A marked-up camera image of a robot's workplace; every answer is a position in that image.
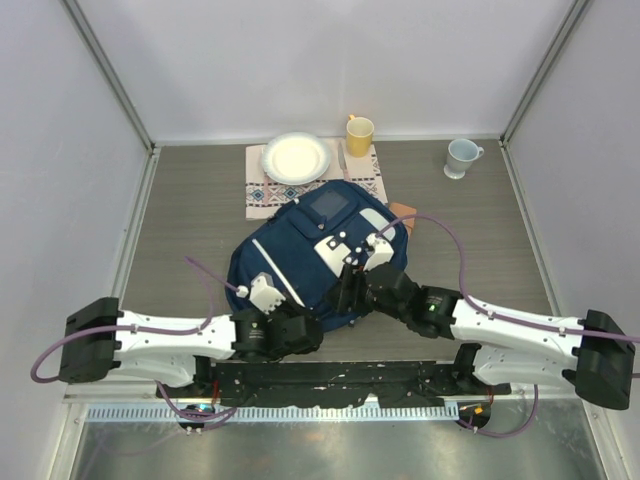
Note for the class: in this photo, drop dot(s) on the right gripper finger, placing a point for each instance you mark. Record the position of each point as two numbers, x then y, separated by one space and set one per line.
354 287
338 297

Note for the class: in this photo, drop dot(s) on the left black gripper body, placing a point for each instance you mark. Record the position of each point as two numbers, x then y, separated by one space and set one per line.
286 311

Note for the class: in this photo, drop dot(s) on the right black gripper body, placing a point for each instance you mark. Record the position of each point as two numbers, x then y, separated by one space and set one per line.
375 303

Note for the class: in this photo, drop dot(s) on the navy blue student backpack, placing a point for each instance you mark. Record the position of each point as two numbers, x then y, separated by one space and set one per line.
304 245

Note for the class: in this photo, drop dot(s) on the brown leather wallet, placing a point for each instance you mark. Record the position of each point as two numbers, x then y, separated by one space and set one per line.
401 210

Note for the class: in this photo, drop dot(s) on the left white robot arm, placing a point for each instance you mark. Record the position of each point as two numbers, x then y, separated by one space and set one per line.
102 338

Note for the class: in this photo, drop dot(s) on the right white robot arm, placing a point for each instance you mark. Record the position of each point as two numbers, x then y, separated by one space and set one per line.
590 353

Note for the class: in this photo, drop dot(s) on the patterned cloth placemat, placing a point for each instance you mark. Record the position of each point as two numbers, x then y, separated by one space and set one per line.
264 196

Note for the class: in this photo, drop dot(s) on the white paper plate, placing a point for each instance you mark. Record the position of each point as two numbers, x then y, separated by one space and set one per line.
295 158

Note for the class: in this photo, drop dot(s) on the yellow ceramic mug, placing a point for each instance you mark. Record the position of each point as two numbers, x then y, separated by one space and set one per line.
359 134

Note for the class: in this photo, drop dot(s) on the light blue footed cup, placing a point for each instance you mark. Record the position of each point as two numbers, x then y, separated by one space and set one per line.
461 154

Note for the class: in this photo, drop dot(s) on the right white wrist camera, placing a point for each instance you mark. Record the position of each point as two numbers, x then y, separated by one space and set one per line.
379 250

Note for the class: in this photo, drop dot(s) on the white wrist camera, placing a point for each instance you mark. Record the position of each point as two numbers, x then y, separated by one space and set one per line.
379 250
262 293

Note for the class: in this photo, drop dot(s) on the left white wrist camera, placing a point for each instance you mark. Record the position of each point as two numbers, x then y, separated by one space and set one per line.
262 293

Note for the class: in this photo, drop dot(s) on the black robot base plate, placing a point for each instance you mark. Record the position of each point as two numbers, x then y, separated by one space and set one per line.
332 384

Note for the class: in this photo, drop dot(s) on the slotted cable duct rail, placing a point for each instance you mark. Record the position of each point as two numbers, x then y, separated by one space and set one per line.
369 411

